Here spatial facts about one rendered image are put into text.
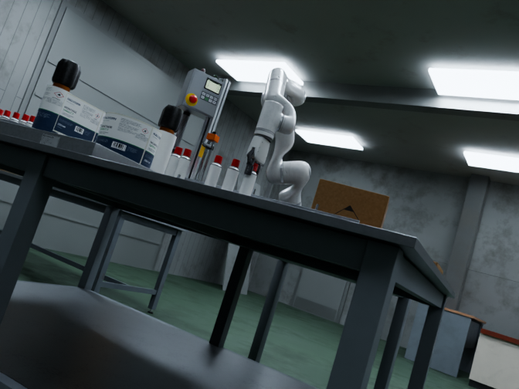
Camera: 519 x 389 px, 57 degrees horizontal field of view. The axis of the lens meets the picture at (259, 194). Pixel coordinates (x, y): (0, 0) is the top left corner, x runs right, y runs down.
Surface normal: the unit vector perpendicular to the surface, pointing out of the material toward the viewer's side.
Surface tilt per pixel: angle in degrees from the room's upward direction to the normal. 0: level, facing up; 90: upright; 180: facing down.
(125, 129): 90
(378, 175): 90
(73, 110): 90
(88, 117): 90
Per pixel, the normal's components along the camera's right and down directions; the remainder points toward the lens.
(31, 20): 0.81, 0.18
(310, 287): -0.50, -0.27
